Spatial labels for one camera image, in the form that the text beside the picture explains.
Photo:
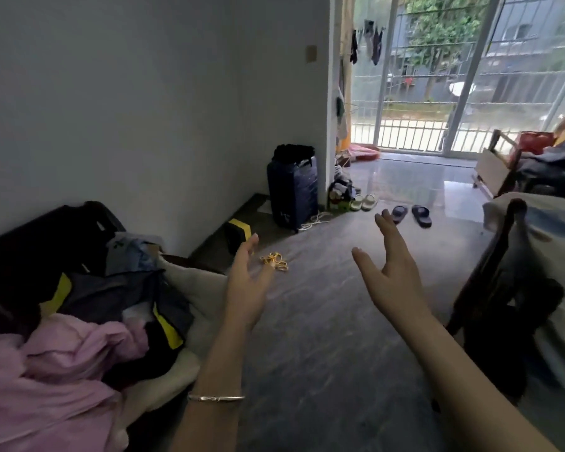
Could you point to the person's right hand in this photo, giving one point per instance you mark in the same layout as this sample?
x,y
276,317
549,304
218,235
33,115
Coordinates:
x,y
398,282

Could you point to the person's left hand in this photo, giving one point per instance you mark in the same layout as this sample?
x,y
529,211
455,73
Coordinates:
x,y
245,291

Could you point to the person's right thumb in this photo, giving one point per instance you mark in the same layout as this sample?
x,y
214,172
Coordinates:
x,y
366,267

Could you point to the person's left thumb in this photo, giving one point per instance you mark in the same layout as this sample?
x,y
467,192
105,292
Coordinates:
x,y
270,277

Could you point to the person's left forearm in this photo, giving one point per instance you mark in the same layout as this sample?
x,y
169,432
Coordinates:
x,y
219,371

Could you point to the person's right forearm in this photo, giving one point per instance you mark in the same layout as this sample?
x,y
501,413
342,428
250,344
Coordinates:
x,y
466,390

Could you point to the yellow rubber bands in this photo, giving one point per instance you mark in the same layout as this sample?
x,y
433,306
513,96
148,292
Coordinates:
x,y
275,261

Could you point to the black and yellow box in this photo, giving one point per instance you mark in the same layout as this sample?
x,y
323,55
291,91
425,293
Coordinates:
x,y
238,234

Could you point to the dark blue slipper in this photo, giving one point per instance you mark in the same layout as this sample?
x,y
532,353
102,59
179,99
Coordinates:
x,y
421,216
399,214

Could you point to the white slipper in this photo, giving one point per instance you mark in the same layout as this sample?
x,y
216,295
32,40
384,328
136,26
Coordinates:
x,y
369,201
356,202

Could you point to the green and black bag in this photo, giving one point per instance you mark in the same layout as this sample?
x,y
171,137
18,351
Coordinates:
x,y
341,195

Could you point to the dark blue upright suitcase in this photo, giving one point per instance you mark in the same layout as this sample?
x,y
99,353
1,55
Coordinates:
x,y
293,195

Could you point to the pink mat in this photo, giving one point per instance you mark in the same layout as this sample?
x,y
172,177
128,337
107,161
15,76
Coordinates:
x,y
363,152

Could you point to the black cloth bundle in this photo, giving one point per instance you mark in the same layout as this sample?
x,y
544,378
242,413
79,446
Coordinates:
x,y
294,152

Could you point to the light blue garment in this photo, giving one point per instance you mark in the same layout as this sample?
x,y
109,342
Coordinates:
x,y
132,254

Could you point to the dark wooden chair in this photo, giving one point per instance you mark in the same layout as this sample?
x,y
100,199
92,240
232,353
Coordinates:
x,y
504,301

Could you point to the white metal railing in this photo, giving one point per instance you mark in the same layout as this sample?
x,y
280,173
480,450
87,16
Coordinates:
x,y
412,129

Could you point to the black and yellow garment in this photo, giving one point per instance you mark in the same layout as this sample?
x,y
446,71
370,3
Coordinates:
x,y
122,305

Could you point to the hanging light cloth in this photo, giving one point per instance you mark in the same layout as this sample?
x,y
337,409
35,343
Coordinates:
x,y
341,112

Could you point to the light wooden chair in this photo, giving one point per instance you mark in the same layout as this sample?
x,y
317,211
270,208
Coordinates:
x,y
492,169

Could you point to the white cloth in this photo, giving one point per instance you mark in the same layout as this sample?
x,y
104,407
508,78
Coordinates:
x,y
560,240

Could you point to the white satellite dish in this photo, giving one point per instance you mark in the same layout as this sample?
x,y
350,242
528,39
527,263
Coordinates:
x,y
460,88

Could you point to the red bag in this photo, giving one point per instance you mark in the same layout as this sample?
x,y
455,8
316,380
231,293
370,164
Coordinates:
x,y
536,142

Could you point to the dark clothes pile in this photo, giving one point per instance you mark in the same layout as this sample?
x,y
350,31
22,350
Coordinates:
x,y
553,167

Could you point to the sliding glass door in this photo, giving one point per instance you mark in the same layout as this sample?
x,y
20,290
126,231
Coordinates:
x,y
471,75

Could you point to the hanging dark clothes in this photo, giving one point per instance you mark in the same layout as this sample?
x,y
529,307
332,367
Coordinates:
x,y
371,42

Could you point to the black open suitcase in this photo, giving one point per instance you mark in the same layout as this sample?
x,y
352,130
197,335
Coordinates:
x,y
37,249

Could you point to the pink garment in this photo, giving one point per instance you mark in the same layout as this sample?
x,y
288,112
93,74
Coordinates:
x,y
52,385

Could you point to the green tree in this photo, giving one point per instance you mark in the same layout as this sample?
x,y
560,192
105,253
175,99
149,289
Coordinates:
x,y
445,28

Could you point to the beige wall switch plate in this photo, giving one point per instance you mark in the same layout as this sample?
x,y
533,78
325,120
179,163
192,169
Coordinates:
x,y
311,53

